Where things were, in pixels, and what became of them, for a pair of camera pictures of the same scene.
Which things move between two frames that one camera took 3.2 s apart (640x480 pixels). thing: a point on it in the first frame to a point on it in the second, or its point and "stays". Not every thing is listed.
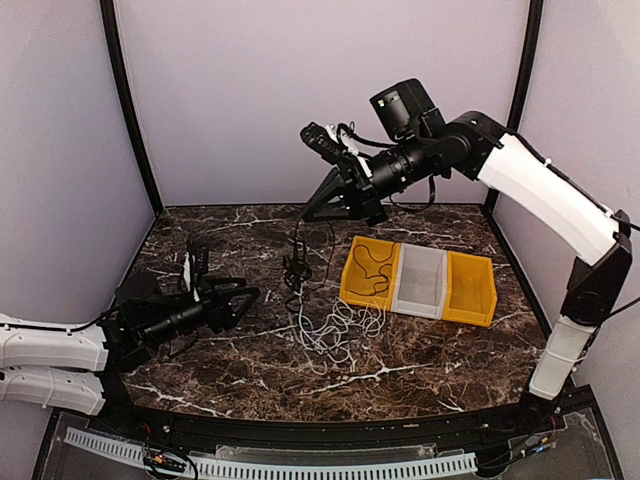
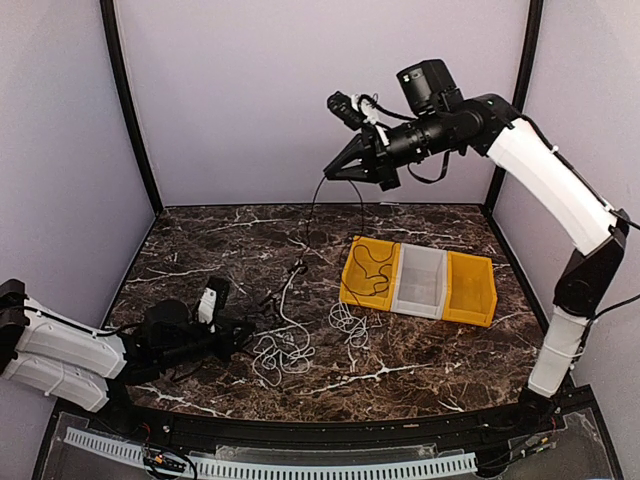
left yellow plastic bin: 370,273 stays
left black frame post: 127,106 stays
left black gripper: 216,303 to 230,340
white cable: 329,333 to 293,351
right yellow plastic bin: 470,298 stays
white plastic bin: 420,281 stays
